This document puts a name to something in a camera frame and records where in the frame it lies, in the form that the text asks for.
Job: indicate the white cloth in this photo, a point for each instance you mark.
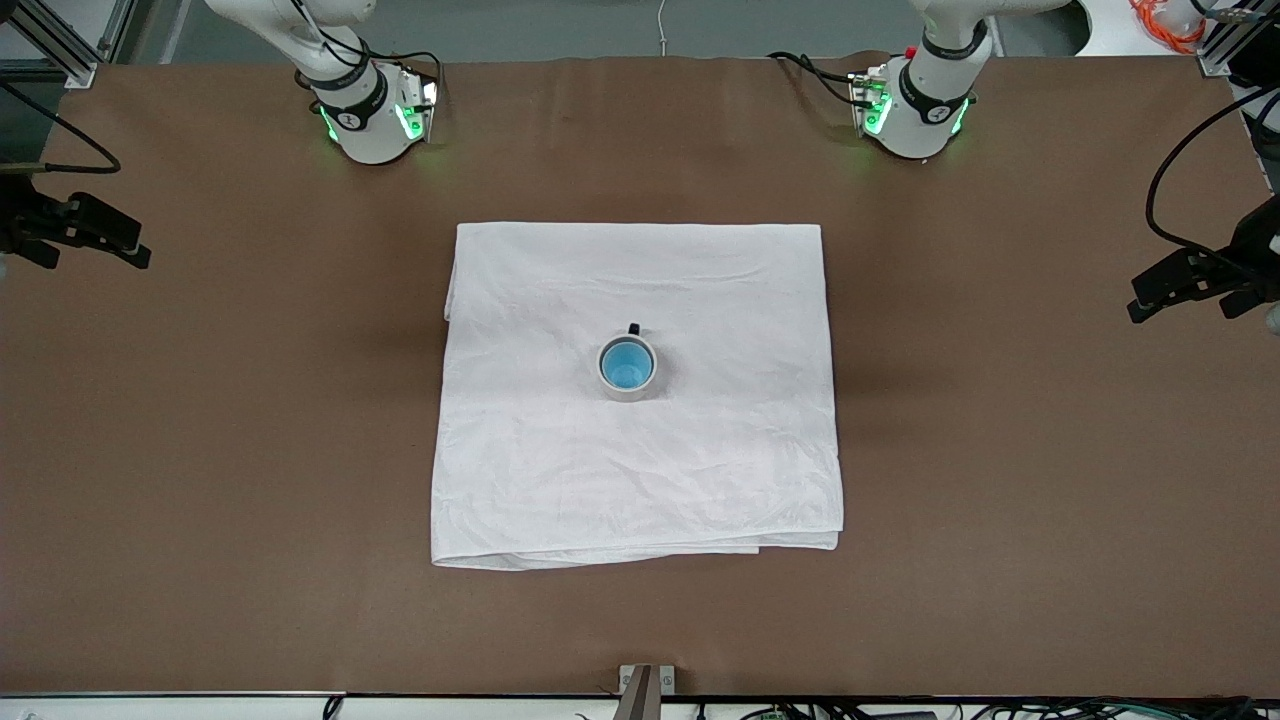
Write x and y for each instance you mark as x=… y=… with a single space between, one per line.
x=640 y=480

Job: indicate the silver base connector box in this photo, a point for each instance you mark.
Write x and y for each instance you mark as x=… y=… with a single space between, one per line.
x=420 y=112
x=868 y=100

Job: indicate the grey metal table bracket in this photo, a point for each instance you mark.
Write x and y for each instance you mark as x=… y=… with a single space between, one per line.
x=645 y=690

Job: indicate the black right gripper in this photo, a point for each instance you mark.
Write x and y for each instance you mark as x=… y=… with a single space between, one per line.
x=22 y=216

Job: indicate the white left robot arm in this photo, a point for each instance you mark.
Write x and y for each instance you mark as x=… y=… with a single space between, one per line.
x=920 y=110

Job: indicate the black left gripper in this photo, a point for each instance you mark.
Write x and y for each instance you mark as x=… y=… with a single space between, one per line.
x=1256 y=243

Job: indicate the aluminium frame profile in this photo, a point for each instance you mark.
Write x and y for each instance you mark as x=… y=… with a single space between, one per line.
x=60 y=45
x=1235 y=40

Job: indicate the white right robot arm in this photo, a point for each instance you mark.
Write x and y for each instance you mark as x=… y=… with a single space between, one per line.
x=360 y=110

